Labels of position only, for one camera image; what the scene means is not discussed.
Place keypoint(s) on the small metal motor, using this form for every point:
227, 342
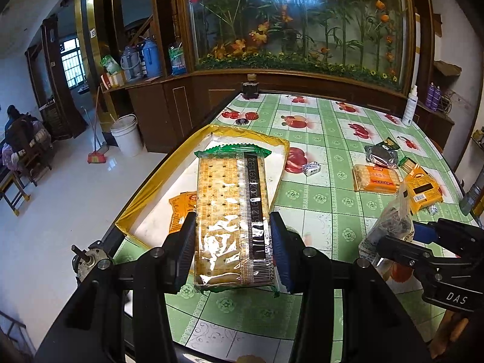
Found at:
89, 262

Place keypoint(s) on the large yellow foil bag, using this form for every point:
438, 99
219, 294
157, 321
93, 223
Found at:
177, 176

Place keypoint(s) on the large clear water bottle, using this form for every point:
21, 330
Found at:
177, 58

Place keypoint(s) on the white plastic bucket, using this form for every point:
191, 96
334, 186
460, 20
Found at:
127, 136

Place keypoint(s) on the yellow packet with black window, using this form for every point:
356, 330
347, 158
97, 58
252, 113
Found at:
423, 189

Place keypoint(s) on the green plastic bag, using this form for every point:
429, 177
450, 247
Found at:
110, 64

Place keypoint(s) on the silver foil snack packet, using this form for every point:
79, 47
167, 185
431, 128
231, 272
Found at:
380, 157

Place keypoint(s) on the black jar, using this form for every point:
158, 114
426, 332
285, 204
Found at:
250, 87

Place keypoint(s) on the brown wooden cabinet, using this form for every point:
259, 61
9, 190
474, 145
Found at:
170, 106

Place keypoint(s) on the person's right hand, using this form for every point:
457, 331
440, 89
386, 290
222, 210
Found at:
450, 334

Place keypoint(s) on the clear bag of dark seeds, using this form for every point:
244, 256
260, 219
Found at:
393, 219

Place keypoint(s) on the red bottle cap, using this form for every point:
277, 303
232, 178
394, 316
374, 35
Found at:
251, 116

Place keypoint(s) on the orange white carton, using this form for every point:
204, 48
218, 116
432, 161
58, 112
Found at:
113, 80

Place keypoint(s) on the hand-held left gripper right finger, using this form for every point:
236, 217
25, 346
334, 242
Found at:
281, 250

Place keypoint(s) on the small black-white candy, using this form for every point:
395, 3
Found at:
311, 168

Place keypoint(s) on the glass flower display case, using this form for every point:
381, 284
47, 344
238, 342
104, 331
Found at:
302, 22

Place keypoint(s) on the grey metal object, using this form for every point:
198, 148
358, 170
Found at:
472, 193

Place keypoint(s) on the green-edged clear cracker packet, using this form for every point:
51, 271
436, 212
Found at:
223, 204

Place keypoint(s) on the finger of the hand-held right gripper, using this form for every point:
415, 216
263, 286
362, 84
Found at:
425, 232
400, 249

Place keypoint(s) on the barred window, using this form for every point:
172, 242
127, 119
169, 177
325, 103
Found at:
72, 62

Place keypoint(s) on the white spray bottle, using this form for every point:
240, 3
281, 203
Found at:
409, 107

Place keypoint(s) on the blue thermos jug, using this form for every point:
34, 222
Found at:
152, 58

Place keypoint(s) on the red broom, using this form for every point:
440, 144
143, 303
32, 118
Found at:
96, 157

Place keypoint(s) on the small green cracker packet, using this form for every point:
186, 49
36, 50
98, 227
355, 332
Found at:
407, 164

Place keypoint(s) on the dark wooden chair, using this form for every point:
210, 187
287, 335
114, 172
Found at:
11, 340

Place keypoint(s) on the small white blue candy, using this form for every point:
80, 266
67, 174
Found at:
435, 210

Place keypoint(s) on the orange snack packet round logo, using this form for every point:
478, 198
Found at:
181, 211

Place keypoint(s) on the orange soda cracker packet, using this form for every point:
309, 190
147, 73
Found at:
376, 178

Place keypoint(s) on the black bottle cap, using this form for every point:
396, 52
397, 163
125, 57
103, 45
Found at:
241, 121

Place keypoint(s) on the small dark green packet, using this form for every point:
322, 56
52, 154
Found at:
390, 145

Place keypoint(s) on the grey thermos jug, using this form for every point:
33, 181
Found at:
130, 64

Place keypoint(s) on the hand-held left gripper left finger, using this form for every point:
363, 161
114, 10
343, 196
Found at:
187, 242

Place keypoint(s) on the yellow-legged stool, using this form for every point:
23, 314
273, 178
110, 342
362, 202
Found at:
13, 193

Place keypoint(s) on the purple bottle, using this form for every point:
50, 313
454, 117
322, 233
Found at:
438, 99
430, 96

